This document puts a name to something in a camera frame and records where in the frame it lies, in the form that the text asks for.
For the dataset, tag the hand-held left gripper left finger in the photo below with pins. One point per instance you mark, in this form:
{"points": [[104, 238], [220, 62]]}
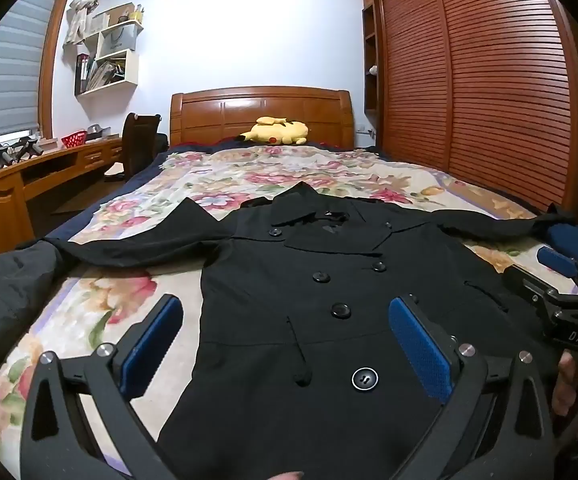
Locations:
{"points": [[151, 345]]}

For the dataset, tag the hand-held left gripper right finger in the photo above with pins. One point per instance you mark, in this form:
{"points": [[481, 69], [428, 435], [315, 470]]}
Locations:
{"points": [[419, 347]]}

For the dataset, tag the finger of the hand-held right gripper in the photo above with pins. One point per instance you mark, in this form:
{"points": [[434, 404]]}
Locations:
{"points": [[559, 261], [526, 285]]}

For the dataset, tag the black button coat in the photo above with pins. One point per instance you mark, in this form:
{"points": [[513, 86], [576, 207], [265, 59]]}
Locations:
{"points": [[279, 360]]}

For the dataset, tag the dark grey cloth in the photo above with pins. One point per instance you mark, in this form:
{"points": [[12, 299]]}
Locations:
{"points": [[4, 310]]}

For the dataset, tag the wooden slatted wardrobe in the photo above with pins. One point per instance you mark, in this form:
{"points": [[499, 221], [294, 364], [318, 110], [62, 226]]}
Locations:
{"points": [[494, 85]]}

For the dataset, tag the dark desk chair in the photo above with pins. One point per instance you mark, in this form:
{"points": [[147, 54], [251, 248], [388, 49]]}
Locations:
{"points": [[139, 145]]}

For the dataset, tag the floral blanket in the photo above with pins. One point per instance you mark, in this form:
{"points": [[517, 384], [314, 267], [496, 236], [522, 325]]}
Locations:
{"points": [[269, 170]]}

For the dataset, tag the red basket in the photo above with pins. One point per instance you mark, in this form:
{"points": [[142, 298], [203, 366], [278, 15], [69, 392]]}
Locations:
{"points": [[75, 139]]}

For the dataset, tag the metal container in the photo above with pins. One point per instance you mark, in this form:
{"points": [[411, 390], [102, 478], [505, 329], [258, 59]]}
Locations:
{"points": [[96, 131]]}

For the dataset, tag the wooden bed headboard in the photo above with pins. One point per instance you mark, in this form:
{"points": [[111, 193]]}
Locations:
{"points": [[219, 115]]}

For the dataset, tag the black stands on desk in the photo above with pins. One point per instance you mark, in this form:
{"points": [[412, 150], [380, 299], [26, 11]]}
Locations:
{"points": [[4, 152]]}

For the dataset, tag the yellow plush toy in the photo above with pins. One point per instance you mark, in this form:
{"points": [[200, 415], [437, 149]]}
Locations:
{"points": [[279, 132]]}

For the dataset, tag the small plush on wardrobe shelf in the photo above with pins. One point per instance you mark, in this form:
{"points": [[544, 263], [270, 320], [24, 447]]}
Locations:
{"points": [[372, 70]]}

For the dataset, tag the white paper bag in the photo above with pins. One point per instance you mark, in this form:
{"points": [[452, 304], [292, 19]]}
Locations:
{"points": [[119, 40]]}

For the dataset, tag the grey window blind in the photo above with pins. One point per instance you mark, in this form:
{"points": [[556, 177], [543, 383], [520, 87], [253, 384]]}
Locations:
{"points": [[9, 70]]}

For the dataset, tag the white paper fan bundle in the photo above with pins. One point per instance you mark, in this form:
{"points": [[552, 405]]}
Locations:
{"points": [[86, 5]]}

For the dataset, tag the white wall shelf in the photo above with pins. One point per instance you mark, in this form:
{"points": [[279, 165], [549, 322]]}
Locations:
{"points": [[129, 67]]}

